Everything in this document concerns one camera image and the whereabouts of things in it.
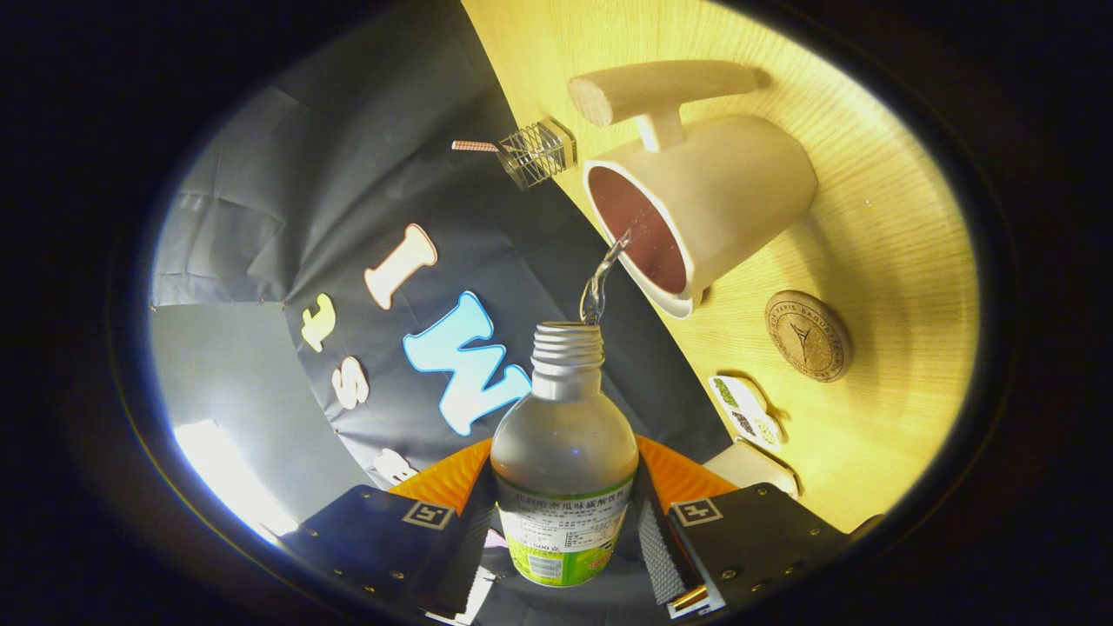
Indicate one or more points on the white toaster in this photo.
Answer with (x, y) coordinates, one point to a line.
(756, 469)

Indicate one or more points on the small white condiment dish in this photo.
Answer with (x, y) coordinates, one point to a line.
(748, 413)

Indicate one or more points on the silver bottle with green label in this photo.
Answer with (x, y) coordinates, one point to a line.
(565, 435)

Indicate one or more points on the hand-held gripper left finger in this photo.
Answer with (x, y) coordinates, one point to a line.
(383, 539)

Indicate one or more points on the clear juice stream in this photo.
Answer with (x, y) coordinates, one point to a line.
(598, 283)

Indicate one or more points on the round cork coaster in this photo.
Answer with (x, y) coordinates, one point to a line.
(809, 337)

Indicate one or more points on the light wooden table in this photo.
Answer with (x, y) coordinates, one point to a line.
(896, 261)

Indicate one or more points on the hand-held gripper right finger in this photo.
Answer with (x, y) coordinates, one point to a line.
(756, 539)

